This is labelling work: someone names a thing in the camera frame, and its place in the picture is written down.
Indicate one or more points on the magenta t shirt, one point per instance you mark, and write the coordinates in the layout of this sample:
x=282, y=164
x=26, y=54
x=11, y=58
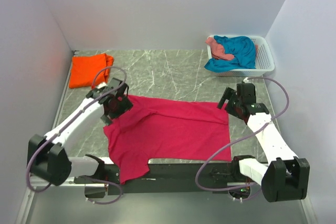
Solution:
x=161, y=128

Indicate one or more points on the teal t shirt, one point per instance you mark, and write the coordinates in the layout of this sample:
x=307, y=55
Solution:
x=243, y=49

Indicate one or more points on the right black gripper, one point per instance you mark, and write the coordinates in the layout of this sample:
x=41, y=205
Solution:
x=228, y=94

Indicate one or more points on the white plastic laundry basket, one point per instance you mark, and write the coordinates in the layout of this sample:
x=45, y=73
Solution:
x=264, y=60

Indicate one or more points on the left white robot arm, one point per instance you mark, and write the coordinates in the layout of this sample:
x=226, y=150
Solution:
x=47, y=156

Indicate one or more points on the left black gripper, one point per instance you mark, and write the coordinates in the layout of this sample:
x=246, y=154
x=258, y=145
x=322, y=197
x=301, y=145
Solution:
x=125, y=105

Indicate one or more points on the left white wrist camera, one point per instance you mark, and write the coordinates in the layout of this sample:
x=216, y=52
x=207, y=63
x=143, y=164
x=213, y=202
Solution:
x=99, y=86

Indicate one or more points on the folded orange t shirt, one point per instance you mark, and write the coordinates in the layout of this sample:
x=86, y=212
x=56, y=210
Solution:
x=85, y=68

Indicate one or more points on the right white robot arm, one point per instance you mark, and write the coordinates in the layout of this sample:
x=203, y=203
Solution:
x=286, y=176

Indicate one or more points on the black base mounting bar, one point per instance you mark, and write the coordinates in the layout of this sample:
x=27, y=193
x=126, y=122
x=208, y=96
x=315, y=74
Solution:
x=164, y=178

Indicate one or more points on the salmon pink t shirt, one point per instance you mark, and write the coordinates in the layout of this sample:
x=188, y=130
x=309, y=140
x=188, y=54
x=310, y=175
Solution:
x=217, y=50

